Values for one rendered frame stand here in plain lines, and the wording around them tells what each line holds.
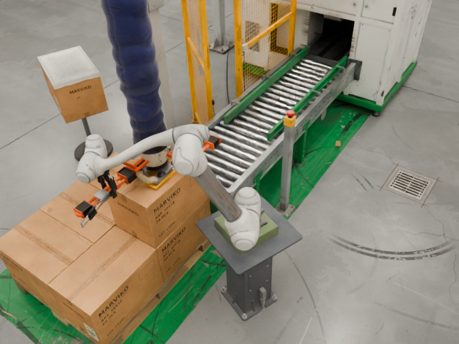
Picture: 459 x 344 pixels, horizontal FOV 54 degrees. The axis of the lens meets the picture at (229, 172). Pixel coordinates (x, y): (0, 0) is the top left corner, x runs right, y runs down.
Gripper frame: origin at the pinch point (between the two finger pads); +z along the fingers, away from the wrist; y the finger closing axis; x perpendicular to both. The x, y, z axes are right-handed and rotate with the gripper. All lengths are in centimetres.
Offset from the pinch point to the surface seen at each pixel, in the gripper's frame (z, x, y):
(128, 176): -2.7, -14.0, -2.5
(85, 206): -3.5, 18.6, -0.5
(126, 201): 18.1, -10.1, 1.0
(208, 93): 26, -153, 42
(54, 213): 52, 8, 67
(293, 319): 108, -45, -108
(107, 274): 53, 23, -6
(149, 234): 39.8, -9.7, -15.0
